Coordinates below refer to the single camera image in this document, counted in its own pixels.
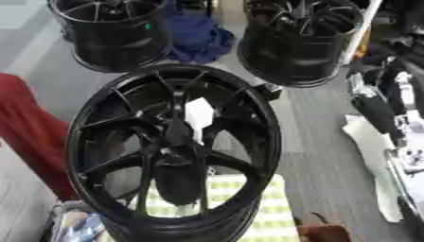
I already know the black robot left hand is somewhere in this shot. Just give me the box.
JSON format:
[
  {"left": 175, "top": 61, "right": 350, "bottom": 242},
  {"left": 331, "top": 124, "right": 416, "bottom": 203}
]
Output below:
[{"left": 150, "top": 118, "right": 212, "bottom": 207}]

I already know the large black spoked wheel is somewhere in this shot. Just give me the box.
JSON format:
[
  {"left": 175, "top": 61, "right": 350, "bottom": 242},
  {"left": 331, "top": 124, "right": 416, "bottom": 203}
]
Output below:
[{"left": 62, "top": 63, "right": 284, "bottom": 242}]

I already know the black wheel rim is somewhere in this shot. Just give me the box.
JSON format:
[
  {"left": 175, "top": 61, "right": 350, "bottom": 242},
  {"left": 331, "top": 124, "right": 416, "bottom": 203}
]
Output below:
[
  {"left": 235, "top": 0, "right": 366, "bottom": 89},
  {"left": 44, "top": 0, "right": 176, "bottom": 74}
]

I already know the blue cloth bag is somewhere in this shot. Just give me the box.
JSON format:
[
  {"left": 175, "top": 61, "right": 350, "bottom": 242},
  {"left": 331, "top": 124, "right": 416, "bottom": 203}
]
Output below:
[{"left": 164, "top": 0, "right": 238, "bottom": 65}]

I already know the brown bag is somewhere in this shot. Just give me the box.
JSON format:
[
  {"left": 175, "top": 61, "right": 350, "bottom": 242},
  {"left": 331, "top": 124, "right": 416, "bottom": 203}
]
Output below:
[{"left": 294, "top": 212, "right": 353, "bottom": 242}]

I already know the red cloth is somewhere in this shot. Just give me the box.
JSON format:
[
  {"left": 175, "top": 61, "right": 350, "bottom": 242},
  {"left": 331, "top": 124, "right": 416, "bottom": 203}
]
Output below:
[{"left": 0, "top": 72, "right": 81, "bottom": 201}]

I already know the white sheet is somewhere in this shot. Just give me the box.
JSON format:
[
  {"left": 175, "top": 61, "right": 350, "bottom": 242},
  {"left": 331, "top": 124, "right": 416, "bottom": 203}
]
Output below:
[{"left": 339, "top": 113, "right": 406, "bottom": 223}]

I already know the white pole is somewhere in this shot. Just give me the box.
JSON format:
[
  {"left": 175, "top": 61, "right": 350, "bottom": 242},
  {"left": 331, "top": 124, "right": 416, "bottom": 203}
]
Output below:
[{"left": 338, "top": 0, "right": 386, "bottom": 66}]

